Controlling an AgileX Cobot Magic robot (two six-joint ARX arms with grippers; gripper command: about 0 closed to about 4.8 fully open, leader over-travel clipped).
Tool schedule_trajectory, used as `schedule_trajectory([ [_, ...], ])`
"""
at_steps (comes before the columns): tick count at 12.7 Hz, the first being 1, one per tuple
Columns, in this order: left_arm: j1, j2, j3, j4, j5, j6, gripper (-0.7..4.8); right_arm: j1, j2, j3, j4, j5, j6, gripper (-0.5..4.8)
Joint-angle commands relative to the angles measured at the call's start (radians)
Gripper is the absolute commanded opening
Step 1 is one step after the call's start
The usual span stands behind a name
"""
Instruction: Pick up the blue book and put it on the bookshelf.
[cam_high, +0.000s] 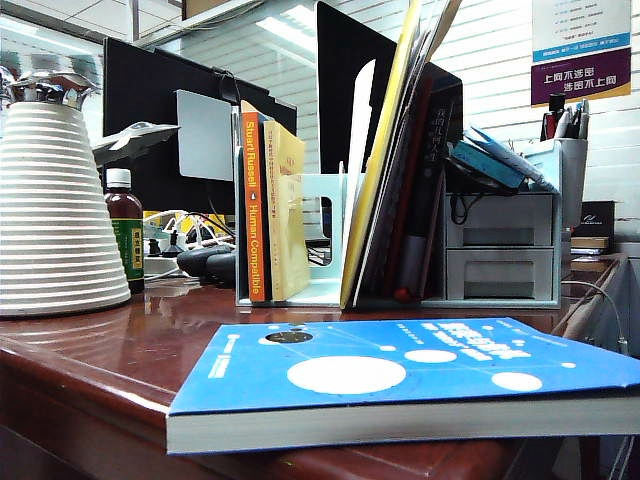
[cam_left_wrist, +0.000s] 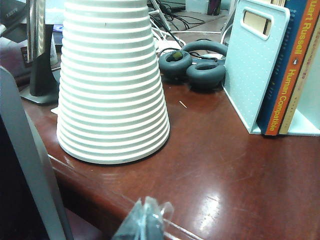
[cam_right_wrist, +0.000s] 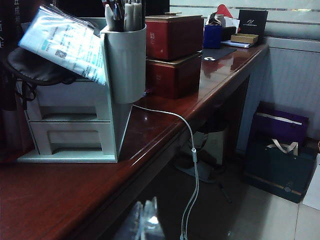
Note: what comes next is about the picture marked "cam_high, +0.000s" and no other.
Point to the blue book with white circles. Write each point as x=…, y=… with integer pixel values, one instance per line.
x=250, y=380

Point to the yellow paperback book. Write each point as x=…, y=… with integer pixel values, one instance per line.
x=290, y=225

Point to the light blue desktop bookshelf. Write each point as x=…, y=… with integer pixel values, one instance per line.
x=325, y=295

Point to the orange Human Compatible book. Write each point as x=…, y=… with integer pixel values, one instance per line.
x=256, y=225

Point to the red thin book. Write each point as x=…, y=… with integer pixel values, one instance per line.
x=407, y=175

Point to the dark book with Chinese title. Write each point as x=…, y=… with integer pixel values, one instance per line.
x=436, y=175

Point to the tan flat book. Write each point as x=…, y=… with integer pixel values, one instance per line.
x=590, y=243

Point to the yellow file folder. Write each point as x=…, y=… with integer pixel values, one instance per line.
x=370, y=200

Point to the white tube with red cap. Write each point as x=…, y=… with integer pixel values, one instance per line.
x=412, y=260

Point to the black computer mouse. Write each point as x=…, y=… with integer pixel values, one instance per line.
x=205, y=262

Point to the white curved sheet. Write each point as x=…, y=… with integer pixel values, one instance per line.
x=362, y=110

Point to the grey rectangular card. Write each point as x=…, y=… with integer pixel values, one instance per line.
x=205, y=135

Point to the white power strip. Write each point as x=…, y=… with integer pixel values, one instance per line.
x=160, y=260

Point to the teal notebook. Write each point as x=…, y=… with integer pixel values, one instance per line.
x=485, y=165

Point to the black upright panel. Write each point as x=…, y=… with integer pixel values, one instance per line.
x=340, y=60

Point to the white organizer drawer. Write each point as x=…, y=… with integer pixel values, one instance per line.
x=500, y=215
x=500, y=270

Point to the black monitor clip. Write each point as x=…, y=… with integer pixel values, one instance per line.
x=227, y=82

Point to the brown bottle with green label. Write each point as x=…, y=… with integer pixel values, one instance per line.
x=124, y=210

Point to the light blue booklet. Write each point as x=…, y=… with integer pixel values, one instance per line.
x=505, y=149

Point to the white model aircraft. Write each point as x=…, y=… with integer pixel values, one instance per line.
x=135, y=135

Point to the leaning folders and books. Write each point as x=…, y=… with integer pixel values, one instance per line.
x=427, y=35

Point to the black computer monitor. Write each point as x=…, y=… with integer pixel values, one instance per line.
x=140, y=90

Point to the white ribbed thermos jug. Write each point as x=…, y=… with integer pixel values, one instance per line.
x=60, y=225

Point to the white window blinds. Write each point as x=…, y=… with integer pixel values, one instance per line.
x=500, y=50

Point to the white pen cup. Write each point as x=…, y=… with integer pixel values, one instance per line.
x=572, y=170

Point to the white pen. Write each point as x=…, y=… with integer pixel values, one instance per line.
x=563, y=125

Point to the small black box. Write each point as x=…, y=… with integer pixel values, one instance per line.
x=597, y=217

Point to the blue grey pen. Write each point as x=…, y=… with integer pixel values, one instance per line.
x=583, y=117

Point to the white and purple wall poster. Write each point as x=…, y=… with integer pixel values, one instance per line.
x=580, y=75

